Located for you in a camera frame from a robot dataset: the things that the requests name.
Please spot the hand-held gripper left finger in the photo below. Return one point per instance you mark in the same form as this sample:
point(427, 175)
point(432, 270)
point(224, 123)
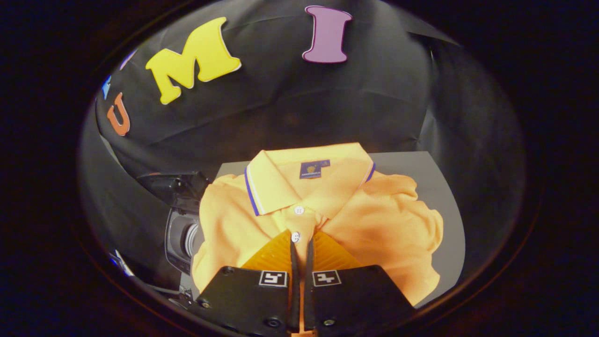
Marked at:
point(294, 290)

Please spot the grey washing machine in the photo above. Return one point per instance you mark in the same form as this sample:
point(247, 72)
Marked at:
point(178, 234)

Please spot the beige cabinet with dark top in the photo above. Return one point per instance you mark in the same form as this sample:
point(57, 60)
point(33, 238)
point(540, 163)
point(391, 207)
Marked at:
point(435, 187)

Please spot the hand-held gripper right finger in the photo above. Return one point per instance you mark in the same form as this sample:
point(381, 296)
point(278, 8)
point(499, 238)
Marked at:
point(309, 290)

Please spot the orange polo shirt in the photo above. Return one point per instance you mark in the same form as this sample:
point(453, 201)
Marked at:
point(374, 220)

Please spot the black backdrop cloth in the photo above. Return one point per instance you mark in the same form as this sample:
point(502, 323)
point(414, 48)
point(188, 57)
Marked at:
point(281, 103)

